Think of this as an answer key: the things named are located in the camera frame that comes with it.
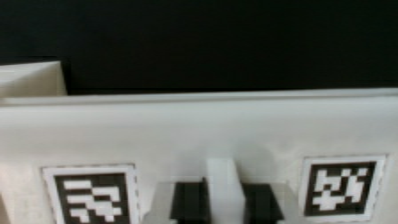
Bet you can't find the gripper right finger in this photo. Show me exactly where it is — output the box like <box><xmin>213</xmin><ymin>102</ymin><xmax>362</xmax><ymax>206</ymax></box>
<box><xmin>243</xmin><ymin>183</ymin><xmax>284</xmax><ymax>224</ymax></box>

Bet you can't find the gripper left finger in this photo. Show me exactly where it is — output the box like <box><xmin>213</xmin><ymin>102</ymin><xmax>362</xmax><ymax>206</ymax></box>
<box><xmin>168</xmin><ymin>179</ymin><xmax>211</xmax><ymax>224</ymax></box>

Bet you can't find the white cabinet door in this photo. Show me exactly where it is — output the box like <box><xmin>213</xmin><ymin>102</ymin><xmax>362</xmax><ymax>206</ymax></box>
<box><xmin>0</xmin><ymin>97</ymin><xmax>398</xmax><ymax>224</ymax></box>

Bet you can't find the white cabinet body box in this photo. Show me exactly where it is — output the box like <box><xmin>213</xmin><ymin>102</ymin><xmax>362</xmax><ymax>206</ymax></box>
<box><xmin>0</xmin><ymin>61</ymin><xmax>398</xmax><ymax>107</ymax></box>

